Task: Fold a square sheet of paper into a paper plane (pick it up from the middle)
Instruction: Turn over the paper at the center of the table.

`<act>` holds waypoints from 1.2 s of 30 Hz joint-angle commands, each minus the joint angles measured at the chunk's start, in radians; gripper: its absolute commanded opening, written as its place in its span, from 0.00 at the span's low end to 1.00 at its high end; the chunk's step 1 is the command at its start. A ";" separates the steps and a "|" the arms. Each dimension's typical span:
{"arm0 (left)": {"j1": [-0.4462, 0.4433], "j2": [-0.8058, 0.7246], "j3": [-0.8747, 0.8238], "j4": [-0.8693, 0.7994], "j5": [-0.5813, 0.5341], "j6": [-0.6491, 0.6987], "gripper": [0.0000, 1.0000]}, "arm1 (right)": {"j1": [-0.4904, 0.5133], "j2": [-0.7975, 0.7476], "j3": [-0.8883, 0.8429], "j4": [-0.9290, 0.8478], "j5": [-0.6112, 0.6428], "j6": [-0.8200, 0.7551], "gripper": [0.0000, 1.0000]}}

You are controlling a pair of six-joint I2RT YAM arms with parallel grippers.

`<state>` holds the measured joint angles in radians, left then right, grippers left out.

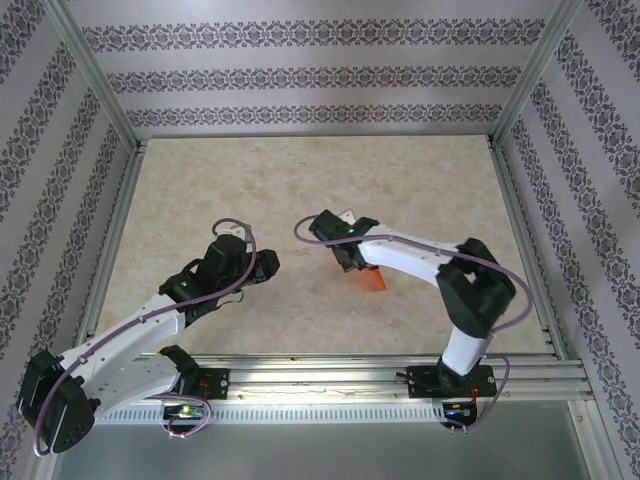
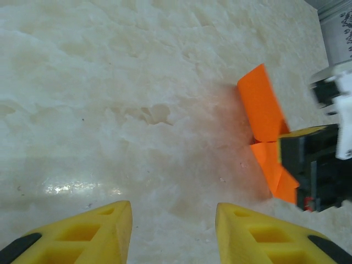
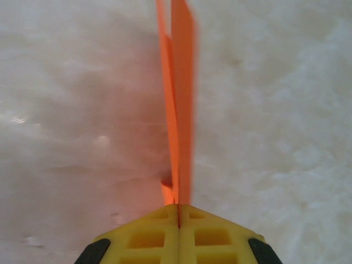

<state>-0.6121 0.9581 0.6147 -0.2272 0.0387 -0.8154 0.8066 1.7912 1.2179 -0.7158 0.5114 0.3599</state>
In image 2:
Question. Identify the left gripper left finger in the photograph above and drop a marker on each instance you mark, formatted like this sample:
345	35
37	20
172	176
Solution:
82	239

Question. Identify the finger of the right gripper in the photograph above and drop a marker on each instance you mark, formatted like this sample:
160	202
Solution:
305	145

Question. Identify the orange cloth piece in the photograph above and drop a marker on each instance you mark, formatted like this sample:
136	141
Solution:
258	104

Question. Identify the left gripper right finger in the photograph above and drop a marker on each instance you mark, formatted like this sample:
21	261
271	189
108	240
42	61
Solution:
261	242

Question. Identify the aluminium side rail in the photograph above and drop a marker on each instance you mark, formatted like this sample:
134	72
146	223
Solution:
335	8

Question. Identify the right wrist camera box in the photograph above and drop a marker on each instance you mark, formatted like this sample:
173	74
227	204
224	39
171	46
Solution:
345	115

